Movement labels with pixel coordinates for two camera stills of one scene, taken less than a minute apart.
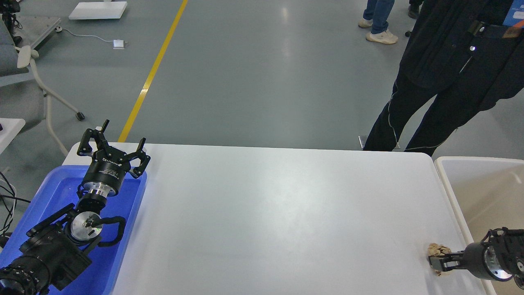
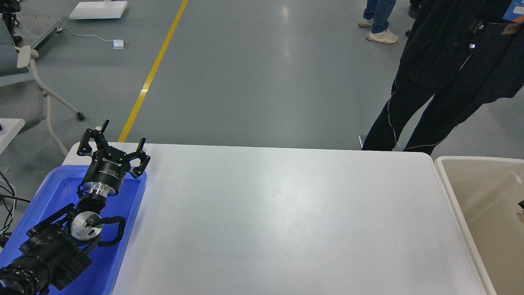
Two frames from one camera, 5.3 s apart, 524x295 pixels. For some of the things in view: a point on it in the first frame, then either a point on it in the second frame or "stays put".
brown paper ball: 435,249 to 521,216
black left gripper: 109,164 stays put
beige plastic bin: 487,194 stays put
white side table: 11,127 stays put
